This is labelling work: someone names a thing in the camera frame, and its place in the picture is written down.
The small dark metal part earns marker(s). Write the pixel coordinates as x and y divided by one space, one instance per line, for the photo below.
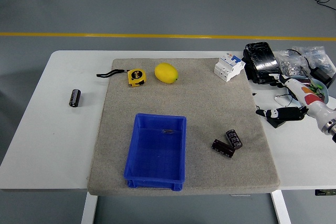
165 131

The large black power adapter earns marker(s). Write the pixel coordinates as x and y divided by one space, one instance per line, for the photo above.
323 75

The black printed cylindrical battery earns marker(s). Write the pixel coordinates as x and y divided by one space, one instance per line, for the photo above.
234 138

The small black power adapter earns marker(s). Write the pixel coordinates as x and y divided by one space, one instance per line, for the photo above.
275 123

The black wrapped box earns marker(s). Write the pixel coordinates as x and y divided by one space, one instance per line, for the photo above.
261 61

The white circuit breaker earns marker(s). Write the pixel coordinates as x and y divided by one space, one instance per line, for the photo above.
228 66

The clear bag of blue screws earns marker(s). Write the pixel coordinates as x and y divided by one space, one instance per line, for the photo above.
319 56

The yellow tape measure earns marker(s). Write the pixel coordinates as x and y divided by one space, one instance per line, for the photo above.
136 77

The clear bag of nuts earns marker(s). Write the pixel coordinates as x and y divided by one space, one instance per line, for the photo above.
290 64

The dark brown ribbed battery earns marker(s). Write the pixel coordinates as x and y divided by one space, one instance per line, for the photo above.
223 149

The green plastic connector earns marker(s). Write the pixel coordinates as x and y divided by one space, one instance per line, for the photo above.
315 87

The blue plastic box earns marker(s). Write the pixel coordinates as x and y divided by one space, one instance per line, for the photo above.
157 155

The large dark brown battery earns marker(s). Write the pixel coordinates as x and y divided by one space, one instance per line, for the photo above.
302 78

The black table control panel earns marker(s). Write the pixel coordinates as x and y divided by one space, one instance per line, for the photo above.
325 192

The light blue bowl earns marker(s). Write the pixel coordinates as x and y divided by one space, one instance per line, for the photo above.
325 95

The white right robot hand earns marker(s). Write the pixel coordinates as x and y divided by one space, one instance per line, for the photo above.
309 100

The yellow lemon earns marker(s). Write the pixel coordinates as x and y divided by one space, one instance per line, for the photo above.
166 73

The grey-brown mat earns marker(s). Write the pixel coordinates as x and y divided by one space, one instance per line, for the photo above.
204 108

